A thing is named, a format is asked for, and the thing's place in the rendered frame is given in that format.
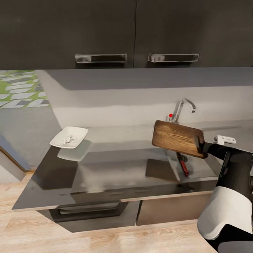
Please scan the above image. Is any parer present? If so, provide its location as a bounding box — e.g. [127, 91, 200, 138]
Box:
[177, 152, 189, 176]

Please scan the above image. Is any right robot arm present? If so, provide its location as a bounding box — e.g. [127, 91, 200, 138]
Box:
[197, 135, 253, 253]

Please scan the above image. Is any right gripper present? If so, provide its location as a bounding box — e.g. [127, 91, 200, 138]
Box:
[199, 142, 227, 158]

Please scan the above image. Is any cutting board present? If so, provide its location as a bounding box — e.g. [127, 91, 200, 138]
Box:
[152, 120, 208, 159]

